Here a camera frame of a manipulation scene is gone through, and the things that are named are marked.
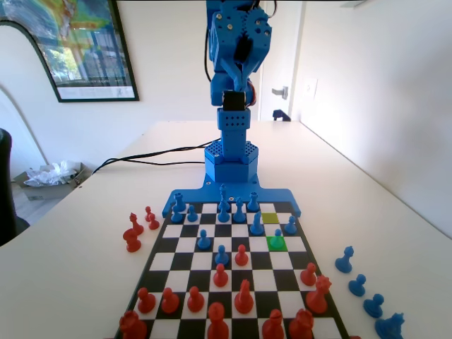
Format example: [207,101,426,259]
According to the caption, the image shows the blue arm base plate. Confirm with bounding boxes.
[161,178,304,219]

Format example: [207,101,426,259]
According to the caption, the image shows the black framed poster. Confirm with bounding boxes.
[0,0,141,104]

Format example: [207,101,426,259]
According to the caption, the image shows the blue chess knight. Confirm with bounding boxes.
[374,312,406,339]
[249,210,264,237]

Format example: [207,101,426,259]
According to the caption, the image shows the crumpled clear plastic wrap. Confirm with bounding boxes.
[23,160,79,187]

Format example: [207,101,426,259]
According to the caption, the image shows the black power cable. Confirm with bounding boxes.
[105,157,209,167]
[90,139,222,176]

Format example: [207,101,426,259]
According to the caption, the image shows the black office chair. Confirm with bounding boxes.
[0,127,31,246]

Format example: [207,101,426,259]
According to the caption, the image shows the black and white chessboard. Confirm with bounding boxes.
[112,201,352,339]

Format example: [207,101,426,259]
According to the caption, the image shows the cardboard box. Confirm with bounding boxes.
[13,161,86,202]

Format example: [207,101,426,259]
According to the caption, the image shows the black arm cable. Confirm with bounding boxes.
[203,20,215,84]

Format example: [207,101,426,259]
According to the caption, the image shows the white door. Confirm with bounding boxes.
[259,0,304,121]

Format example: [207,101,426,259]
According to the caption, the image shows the red chess bishop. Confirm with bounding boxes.
[261,309,285,339]
[122,227,143,254]

